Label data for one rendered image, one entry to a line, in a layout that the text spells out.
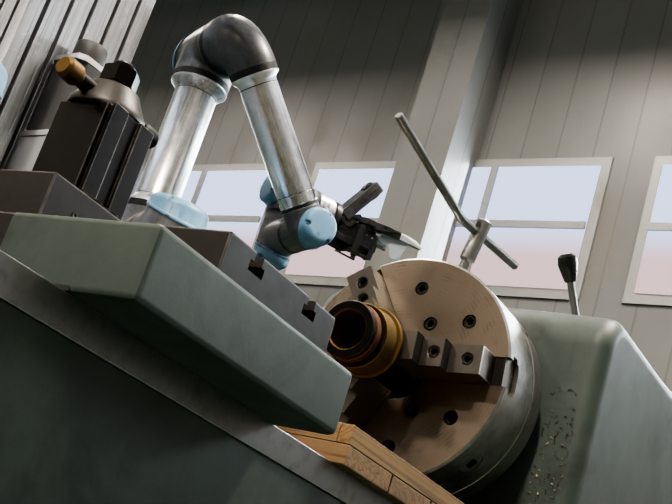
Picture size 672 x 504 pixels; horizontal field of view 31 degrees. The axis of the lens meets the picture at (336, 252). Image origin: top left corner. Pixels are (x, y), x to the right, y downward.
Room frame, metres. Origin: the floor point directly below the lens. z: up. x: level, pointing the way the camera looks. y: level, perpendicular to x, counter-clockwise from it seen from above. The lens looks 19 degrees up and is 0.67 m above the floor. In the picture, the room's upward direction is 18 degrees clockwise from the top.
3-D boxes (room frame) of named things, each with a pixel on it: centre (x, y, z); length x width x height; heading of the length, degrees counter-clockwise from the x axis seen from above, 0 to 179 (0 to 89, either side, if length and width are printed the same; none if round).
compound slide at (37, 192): (1.16, 0.25, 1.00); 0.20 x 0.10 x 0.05; 146
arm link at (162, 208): (2.11, 0.30, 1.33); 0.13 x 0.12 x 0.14; 28
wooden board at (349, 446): (1.39, 0.00, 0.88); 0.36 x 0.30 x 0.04; 56
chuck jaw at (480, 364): (1.49, -0.18, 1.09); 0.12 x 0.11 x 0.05; 56
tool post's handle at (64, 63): (1.10, 0.29, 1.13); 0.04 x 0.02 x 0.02; 146
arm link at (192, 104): (2.23, 0.36, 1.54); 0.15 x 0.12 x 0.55; 28
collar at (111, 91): (1.14, 0.26, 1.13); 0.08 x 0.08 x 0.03
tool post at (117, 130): (1.14, 0.26, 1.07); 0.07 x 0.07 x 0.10; 56
